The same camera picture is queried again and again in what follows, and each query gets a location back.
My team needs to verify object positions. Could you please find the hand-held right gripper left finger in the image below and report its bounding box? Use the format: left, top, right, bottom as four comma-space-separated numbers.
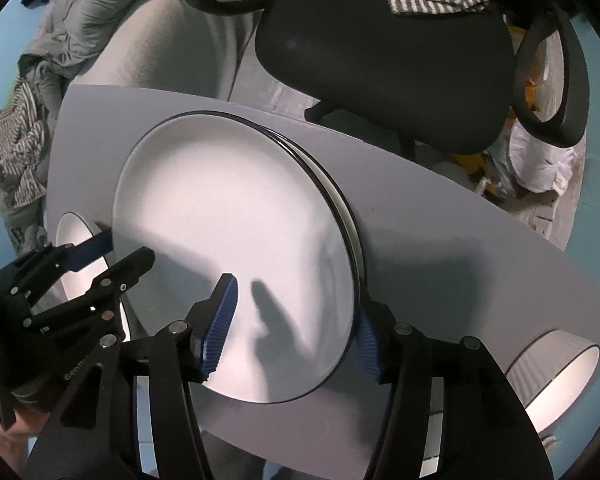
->
27, 272, 241, 480

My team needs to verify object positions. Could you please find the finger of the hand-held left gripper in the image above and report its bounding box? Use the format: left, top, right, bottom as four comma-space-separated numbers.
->
26, 246, 157, 343
30, 225, 116, 282

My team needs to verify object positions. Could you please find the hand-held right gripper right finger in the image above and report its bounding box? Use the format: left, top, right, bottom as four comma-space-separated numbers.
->
356, 300, 556, 480

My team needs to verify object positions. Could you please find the white ribbed bowl black rim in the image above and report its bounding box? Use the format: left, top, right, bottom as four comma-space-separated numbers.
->
502, 330, 600, 433
54, 211, 133, 346

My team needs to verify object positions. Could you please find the white plate black rim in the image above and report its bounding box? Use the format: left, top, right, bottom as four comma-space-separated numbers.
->
260, 124, 368, 306
112, 110, 358, 406

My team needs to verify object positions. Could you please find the person's left forearm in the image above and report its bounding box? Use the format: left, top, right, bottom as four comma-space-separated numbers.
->
0, 410, 46, 480

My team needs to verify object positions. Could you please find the person's left hand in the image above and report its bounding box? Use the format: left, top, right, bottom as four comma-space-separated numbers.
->
2, 382, 63, 431

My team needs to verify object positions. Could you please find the grey patterned cloth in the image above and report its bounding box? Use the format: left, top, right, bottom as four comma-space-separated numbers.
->
2, 200, 51, 262

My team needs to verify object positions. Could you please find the striped grey garment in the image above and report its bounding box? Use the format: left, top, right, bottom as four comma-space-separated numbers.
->
0, 77, 52, 207

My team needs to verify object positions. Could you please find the yellow plastic bag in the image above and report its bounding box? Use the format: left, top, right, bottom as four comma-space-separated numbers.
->
450, 150, 496, 181

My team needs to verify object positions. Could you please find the grey duvet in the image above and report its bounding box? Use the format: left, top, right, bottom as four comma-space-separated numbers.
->
17, 0, 191, 92

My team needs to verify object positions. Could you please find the white plastic bag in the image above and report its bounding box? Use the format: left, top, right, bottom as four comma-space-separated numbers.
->
504, 122, 577, 195

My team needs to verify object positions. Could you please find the black office chair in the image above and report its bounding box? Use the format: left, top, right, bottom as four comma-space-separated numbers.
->
197, 0, 588, 157

